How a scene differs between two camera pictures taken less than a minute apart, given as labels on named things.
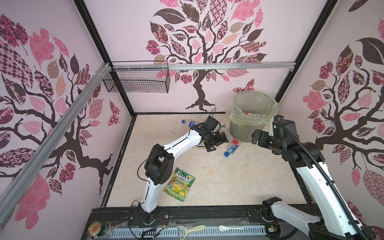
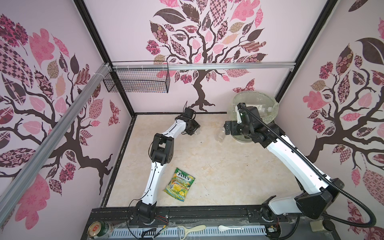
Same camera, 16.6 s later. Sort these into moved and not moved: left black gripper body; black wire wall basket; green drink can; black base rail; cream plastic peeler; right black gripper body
Moved: left black gripper body; right black gripper body
Not moved: green drink can; black base rail; cream plastic peeler; black wire wall basket
